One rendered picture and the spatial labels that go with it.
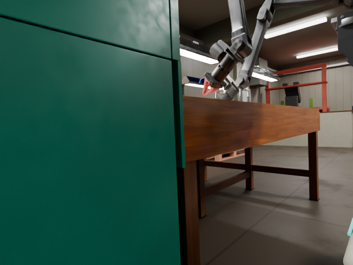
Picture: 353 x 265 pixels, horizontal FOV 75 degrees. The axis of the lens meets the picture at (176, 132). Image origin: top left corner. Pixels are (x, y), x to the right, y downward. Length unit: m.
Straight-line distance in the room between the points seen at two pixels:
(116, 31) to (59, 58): 0.13
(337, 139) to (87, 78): 6.17
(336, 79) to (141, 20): 9.04
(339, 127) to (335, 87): 3.23
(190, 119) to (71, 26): 0.38
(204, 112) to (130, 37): 0.33
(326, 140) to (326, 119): 0.49
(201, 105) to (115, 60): 0.33
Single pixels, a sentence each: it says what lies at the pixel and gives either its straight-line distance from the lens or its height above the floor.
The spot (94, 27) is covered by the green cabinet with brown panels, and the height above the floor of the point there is 0.86.
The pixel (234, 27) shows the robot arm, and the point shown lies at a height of 1.06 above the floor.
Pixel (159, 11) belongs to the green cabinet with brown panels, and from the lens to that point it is 0.58.
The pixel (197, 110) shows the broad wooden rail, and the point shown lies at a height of 0.72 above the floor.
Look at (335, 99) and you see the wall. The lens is 9.36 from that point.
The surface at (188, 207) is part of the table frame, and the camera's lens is 0.69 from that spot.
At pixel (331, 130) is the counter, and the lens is 6.38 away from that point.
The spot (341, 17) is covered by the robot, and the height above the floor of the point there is 1.03.
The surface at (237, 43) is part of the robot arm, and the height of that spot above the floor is 0.98.
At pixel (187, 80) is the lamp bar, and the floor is 1.06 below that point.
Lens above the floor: 0.69
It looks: 2 degrees down
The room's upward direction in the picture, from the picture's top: 3 degrees counter-clockwise
